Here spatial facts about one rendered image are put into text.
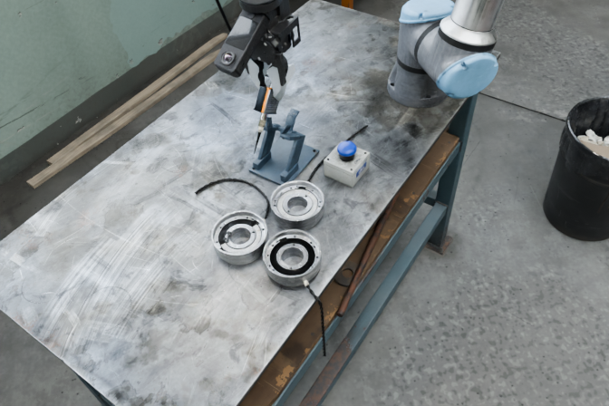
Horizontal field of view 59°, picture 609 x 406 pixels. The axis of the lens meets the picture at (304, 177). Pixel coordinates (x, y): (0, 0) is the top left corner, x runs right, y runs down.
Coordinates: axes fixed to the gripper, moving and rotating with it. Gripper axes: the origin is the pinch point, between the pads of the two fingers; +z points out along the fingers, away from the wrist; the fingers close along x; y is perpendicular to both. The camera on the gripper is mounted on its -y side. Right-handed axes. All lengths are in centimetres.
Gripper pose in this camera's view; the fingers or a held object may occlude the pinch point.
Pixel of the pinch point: (269, 94)
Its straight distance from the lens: 103.2
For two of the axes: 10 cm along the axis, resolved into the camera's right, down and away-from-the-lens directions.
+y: 5.5, -6.7, 5.0
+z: 0.9, 6.4, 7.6
